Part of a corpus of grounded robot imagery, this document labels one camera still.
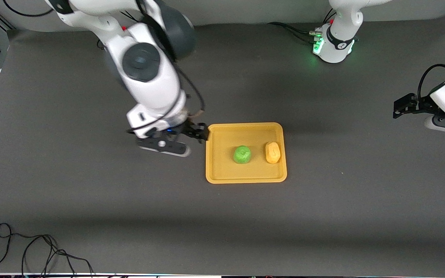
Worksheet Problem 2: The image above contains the green apple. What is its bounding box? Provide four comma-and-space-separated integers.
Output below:
233, 145, 252, 164

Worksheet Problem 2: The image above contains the yellow potato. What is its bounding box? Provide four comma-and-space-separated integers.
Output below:
265, 141, 282, 164

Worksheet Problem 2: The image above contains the yellow rectangular tray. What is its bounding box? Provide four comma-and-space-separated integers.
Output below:
206, 122, 288, 184

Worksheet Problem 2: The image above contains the dark grey table mat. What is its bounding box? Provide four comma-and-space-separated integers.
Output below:
0, 15, 445, 276

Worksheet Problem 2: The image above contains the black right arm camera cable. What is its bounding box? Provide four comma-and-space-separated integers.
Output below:
2, 0, 206, 132

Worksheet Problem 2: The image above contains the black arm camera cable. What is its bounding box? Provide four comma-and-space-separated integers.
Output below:
417, 63, 445, 100
2, 0, 206, 132

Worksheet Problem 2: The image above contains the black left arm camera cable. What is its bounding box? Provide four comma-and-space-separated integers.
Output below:
417, 63, 445, 100

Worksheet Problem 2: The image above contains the black right base cable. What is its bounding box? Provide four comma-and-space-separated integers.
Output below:
120, 10, 140, 24

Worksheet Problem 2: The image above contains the black base cable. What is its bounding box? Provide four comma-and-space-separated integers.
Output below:
120, 10, 140, 24
267, 22, 319, 36
322, 7, 338, 24

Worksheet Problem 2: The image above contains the black left base cable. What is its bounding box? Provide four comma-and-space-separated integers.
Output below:
322, 7, 338, 24
267, 22, 319, 36

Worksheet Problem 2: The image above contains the thin black looped cable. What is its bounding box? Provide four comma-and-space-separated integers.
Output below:
21, 234, 94, 278
0, 223, 59, 274

